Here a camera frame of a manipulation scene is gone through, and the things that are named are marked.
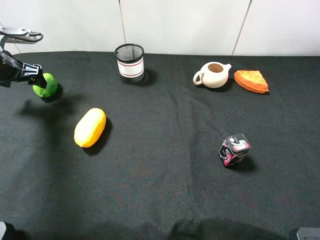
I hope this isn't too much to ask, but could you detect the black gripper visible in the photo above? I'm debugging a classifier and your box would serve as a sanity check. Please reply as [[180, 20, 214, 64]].
[[0, 51, 47, 89]]

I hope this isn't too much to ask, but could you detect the green lime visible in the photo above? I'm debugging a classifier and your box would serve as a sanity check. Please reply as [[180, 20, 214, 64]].
[[32, 73, 58, 98]]

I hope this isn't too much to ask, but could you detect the yellow orange mango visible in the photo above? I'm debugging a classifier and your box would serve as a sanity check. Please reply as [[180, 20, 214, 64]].
[[74, 108, 107, 148]]

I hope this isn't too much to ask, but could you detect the black mesh pen holder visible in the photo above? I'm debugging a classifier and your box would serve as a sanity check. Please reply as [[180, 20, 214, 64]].
[[114, 43, 145, 85]]

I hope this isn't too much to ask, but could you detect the grey device bottom left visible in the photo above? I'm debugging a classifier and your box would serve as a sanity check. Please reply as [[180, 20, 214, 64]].
[[0, 221, 7, 240]]

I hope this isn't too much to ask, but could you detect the grey device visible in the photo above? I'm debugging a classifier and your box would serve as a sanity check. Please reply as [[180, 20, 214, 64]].
[[296, 227, 320, 240], [0, 221, 7, 240]]

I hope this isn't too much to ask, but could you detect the cream ceramic teapot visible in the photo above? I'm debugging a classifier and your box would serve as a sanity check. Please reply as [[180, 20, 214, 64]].
[[193, 62, 232, 89]]

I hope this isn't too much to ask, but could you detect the black tablecloth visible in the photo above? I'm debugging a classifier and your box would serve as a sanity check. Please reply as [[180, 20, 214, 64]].
[[0, 52, 320, 240]]

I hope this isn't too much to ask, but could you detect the black floral tin box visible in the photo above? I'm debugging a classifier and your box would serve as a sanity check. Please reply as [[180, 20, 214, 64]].
[[218, 133, 251, 168]]

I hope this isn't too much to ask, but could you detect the orange pie slice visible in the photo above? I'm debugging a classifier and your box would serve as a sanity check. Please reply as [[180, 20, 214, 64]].
[[234, 70, 269, 94]]

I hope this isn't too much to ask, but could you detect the grey device bottom right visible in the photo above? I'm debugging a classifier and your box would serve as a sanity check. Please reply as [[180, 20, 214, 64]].
[[296, 227, 320, 240]]

